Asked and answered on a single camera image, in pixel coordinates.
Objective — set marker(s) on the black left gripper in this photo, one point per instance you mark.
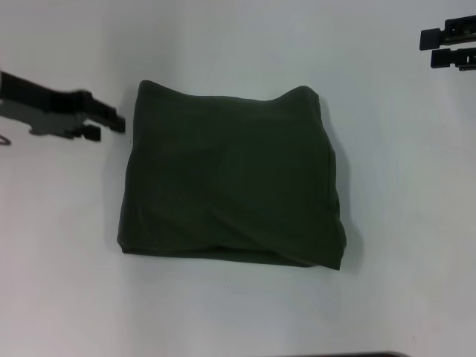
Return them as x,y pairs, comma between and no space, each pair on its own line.
41,108

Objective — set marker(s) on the dark green FREE t-shirt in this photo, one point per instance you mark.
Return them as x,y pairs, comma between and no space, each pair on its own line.
230,178

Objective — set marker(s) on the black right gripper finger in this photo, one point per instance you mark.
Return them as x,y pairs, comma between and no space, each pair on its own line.
451,59
446,33

